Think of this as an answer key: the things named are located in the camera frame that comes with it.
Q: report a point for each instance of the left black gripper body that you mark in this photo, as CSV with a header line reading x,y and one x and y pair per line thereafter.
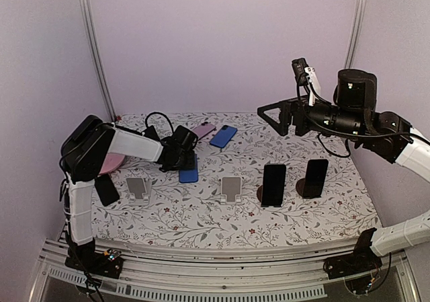
x,y
183,163

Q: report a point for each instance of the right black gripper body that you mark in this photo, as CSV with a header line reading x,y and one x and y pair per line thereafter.
x,y
305,124

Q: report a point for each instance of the blue phone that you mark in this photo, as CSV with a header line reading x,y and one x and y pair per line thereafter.
x,y
223,136
188,176

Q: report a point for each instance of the black phone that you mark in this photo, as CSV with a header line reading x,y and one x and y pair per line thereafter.
x,y
316,172
106,190

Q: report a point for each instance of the teal phone dark screen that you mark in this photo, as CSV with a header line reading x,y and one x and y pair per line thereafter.
x,y
274,178

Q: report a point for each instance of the white silver stand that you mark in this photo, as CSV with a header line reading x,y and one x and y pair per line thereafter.
x,y
230,190
140,191

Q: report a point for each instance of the dark round base stand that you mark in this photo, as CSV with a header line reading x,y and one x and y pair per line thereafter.
x,y
260,193

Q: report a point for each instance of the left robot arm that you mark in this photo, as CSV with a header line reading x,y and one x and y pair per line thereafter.
x,y
83,155

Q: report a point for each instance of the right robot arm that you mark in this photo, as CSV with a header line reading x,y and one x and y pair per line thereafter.
x,y
352,116

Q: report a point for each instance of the black folding phone stand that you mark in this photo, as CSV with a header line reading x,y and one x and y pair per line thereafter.
x,y
151,133

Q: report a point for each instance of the pink phone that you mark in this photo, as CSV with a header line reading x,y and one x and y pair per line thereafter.
x,y
203,129

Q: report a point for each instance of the wooden round base stand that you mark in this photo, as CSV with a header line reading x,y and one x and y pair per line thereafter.
x,y
300,186

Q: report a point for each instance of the pink round dish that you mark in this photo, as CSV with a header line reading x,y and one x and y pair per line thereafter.
x,y
111,162

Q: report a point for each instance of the floral table mat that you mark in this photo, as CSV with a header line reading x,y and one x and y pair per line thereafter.
x,y
192,216

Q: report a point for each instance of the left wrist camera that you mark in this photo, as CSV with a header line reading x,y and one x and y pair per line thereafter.
x,y
185,137

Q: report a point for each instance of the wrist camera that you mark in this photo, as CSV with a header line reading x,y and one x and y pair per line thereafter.
x,y
306,77
185,137

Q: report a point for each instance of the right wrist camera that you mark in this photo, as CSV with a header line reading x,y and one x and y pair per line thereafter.
x,y
306,77

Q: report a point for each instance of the right aluminium frame post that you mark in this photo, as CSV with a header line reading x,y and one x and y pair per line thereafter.
x,y
359,13

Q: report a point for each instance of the aluminium frame post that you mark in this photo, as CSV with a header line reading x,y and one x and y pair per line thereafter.
x,y
359,13
85,6

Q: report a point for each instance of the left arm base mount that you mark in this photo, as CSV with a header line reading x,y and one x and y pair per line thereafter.
x,y
86,259

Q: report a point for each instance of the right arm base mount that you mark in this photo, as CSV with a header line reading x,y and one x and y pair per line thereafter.
x,y
361,259

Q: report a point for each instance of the left aluminium frame post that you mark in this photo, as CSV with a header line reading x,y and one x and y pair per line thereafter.
x,y
85,6

